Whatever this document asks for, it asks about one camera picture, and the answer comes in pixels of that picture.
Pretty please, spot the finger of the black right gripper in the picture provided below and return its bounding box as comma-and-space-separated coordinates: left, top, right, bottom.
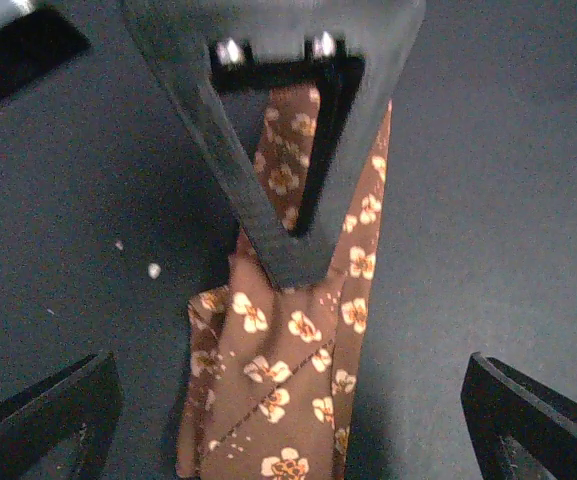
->
297, 49, 410, 287

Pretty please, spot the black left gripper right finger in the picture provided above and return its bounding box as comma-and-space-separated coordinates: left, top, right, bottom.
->
461, 352, 577, 479

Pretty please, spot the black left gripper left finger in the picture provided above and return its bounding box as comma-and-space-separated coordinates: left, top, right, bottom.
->
0, 352, 123, 479

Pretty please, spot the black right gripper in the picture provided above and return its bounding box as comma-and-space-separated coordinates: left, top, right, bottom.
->
122, 1, 425, 288

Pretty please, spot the brown floral necktie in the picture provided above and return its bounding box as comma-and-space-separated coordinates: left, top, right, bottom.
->
175, 84, 394, 480

